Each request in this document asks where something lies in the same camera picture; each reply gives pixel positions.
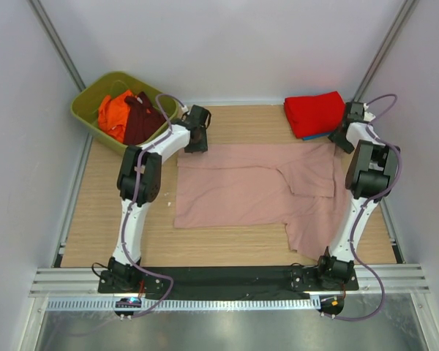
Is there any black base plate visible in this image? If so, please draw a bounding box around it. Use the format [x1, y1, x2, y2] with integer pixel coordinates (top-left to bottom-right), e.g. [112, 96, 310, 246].
[97, 265, 359, 301]

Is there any folded blue t shirt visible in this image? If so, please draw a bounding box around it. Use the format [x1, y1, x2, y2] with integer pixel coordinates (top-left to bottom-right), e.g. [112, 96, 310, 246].
[301, 132, 330, 141]

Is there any aluminium frame rail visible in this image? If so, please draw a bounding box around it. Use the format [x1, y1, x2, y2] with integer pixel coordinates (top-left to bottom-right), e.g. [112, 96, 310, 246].
[29, 264, 429, 298]

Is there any maroon t shirt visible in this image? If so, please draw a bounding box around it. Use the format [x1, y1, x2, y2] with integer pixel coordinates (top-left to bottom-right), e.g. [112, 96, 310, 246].
[123, 92, 165, 145]

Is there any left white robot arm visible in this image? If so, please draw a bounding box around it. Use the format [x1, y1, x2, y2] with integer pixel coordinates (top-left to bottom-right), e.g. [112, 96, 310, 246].
[98, 105, 211, 293]

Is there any pink t shirt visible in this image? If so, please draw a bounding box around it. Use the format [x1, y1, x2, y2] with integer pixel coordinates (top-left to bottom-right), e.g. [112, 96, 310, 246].
[174, 143, 348, 259]

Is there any right aluminium corner post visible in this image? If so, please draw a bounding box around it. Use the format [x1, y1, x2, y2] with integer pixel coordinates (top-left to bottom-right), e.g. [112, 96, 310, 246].
[353, 0, 420, 101]

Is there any slotted cable duct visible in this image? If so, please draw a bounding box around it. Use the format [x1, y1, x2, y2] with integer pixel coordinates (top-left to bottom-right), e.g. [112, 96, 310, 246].
[47, 296, 320, 312]

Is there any aluminium corner post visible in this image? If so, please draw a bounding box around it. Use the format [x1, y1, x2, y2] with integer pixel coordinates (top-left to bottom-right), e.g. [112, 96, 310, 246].
[353, 0, 420, 101]
[28, 0, 86, 91]

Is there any left aluminium corner post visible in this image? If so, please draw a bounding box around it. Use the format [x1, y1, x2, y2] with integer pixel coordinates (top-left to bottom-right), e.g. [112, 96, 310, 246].
[28, 0, 86, 91]

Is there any orange t shirt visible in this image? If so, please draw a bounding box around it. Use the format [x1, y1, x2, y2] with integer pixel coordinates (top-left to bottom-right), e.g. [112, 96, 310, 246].
[97, 89, 134, 143]

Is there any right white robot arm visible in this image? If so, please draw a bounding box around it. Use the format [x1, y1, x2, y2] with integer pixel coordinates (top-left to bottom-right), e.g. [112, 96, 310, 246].
[315, 102, 402, 290]

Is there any folded red t shirt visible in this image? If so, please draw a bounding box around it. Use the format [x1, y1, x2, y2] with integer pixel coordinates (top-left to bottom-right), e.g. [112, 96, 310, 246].
[283, 91, 345, 139]

